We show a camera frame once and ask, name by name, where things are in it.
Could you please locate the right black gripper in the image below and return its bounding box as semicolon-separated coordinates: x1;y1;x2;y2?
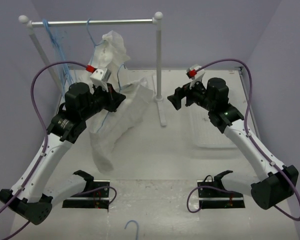
168;75;215;111

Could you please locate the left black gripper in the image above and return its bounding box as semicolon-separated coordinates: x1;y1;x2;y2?
80;80;126;120

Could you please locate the white skirt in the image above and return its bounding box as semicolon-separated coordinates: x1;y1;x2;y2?
88;76;154;174

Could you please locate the blue wire hanger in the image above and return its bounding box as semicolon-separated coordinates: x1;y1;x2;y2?
97;63;131;135

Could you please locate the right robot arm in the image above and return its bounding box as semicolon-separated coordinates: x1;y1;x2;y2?
167;77;300;210

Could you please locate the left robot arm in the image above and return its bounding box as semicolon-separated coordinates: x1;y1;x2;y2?
0;82;126;225

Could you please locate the blue hanger holding garment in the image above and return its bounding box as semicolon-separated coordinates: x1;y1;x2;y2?
86;18;106;51

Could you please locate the blue hanger hook on table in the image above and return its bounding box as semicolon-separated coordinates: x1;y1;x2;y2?
124;220;141;240

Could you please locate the clear plastic basket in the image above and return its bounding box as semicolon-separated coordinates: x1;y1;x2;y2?
188;107;236;149

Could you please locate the bundle of blue hangers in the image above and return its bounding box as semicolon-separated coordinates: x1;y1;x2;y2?
42;19;77;96

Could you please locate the white and silver clothes rack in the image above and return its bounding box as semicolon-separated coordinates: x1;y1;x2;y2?
18;11;167;127

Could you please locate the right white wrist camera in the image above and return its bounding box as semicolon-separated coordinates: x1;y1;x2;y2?
186;64;206;89

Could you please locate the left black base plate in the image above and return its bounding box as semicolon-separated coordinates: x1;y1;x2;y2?
62;180;110;210

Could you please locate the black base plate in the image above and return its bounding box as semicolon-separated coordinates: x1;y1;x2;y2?
62;180;110;210
197;179;246;209

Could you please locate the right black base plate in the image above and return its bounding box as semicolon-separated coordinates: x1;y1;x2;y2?
197;179;246;209

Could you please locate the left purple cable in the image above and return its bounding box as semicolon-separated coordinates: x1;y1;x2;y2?
0;61;88;240

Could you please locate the purple cable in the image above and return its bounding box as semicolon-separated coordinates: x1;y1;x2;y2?
0;61;88;240
198;58;300;222

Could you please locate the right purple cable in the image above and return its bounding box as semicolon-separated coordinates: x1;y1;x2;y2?
198;58;300;222

